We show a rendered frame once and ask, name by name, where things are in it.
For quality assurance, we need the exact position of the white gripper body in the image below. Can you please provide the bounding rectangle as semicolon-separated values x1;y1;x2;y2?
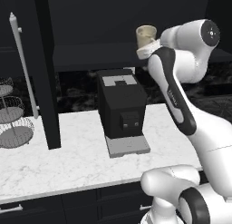
136;39;163;60

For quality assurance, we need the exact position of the black cabinet door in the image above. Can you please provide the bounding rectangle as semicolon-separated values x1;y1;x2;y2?
206;0;232;54
0;0;62;151

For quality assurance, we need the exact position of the beige glass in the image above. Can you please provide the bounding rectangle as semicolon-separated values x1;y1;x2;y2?
135;24;159;50

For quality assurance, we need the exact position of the black coffee machine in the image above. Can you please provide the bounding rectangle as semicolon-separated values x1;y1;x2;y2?
96;68;151;159

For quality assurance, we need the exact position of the black drawer front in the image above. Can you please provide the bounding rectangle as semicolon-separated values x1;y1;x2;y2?
97;181;154;224
0;194;66;224

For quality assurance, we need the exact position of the black wall cabinet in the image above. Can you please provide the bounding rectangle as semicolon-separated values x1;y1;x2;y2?
41;0;232;73

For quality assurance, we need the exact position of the white long door handle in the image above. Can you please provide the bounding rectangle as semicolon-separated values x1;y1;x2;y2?
8;12;41;120

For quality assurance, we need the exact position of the grey wire tiered stand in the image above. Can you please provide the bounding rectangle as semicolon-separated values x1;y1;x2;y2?
0;77;35;150

